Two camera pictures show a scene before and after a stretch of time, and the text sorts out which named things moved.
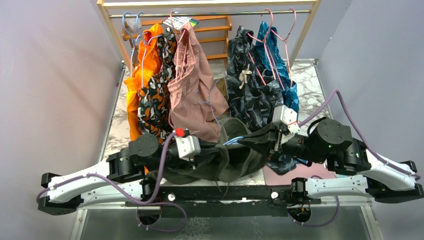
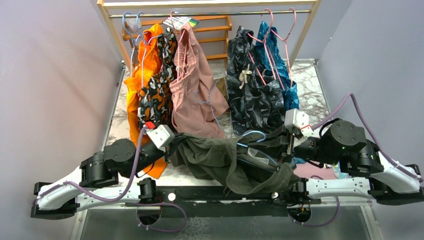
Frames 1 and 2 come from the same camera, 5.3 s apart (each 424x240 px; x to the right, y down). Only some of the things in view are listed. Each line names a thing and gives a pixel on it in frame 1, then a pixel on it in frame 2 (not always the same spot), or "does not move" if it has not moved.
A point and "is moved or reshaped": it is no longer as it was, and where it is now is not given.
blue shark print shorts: [269, 48] does not move
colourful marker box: [178, 22] does not move
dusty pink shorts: [195, 100] does not move
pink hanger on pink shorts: [178, 49] does not move
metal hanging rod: [296, 11] does not move
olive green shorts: [233, 160] is moved or reshaped
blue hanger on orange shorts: [134, 41] does not move
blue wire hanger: [233, 141] -> [261, 153]
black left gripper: [207, 148] -> [167, 153]
